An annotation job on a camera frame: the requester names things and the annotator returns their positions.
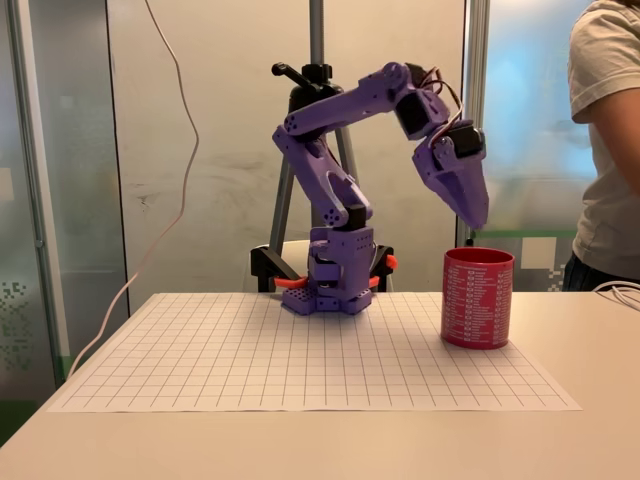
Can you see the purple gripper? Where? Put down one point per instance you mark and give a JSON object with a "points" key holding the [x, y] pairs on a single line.
{"points": [[446, 176]]}

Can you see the purple robot arm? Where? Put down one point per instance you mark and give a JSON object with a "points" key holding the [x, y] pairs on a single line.
{"points": [[340, 107]]}

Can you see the red cup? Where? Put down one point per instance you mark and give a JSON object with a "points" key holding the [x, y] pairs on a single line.
{"points": [[477, 300]]}

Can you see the black orange table clamp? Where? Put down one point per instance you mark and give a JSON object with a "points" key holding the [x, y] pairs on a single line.
{"points": [[262, 262], [384, 262]]}

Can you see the person in beige t-shirt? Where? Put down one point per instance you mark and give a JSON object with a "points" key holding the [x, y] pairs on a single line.
{"points": [[615, 150]]}

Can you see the grey black tripod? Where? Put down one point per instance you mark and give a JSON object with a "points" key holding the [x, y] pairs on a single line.
{"points": [[316, 30]]}

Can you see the white grid paper sheet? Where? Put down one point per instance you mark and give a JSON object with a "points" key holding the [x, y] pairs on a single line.
{"points": [[300, 360]]}

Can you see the grey metal frame post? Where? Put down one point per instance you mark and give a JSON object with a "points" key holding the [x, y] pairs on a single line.
{"points": [[32, 150], [472, 75]]}

